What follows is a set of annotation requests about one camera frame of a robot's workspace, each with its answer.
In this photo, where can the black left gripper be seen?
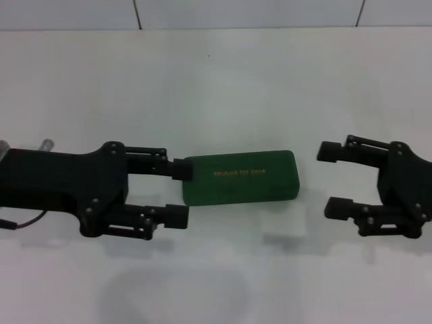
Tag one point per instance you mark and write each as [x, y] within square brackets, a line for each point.
[67, 182]

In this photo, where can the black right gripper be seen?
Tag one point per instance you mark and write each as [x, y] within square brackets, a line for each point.
[405, 189]

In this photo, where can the green glasses case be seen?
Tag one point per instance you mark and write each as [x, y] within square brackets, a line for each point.
[243, 179]

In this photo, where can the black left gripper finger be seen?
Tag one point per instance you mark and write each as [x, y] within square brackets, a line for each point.
[182, 169]
[175, 216]

